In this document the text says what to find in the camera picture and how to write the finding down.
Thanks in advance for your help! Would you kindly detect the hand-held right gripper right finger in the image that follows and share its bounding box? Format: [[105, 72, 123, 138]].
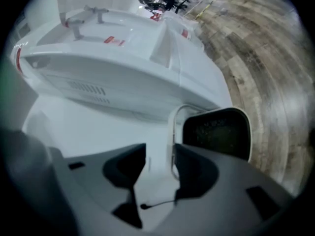
[[147, 143, 294, 236]]

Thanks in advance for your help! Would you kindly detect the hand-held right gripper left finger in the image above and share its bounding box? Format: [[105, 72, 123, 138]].
[[49, 143, 147, 236]]

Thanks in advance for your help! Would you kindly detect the white water dispenser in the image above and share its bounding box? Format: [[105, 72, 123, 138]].
[[11, 5, 232, 132]]

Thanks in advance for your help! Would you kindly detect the large red-label water bottle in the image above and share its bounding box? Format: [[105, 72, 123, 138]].
[[11, 42, 28, 78]]

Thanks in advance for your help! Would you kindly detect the empty clear water bottle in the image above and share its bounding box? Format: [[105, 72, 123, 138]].
[[150, 10, 173, 24], [169, 15, 205, 53]]

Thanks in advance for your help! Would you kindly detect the black office chair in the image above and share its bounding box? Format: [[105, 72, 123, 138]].
[[137, 0, 190, 12]]

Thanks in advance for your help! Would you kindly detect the thin black wire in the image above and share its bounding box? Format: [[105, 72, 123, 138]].
[[139, 200, 177, 210]]

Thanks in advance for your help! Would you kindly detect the yellow black floor cable cover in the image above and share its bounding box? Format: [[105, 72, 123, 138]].
[[195, 0, 214, 20]]

